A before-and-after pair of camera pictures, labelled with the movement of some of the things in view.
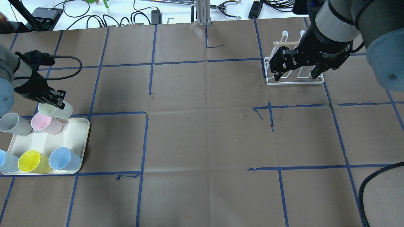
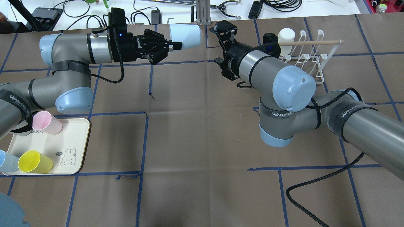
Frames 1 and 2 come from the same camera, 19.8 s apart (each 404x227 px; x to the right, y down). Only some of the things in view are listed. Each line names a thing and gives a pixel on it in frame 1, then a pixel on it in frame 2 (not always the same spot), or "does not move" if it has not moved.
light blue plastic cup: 63,158 -> 189,35
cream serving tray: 74,135 does not move
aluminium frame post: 203,13 does not move
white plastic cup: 55,112 -> 286,35
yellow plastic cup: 33,161 does not move
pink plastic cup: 44,122 does not move
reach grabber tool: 222,6 does not move
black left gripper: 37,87 -> 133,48
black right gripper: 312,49 -> 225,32
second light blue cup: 8,162 does not move
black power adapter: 255,10 does not move
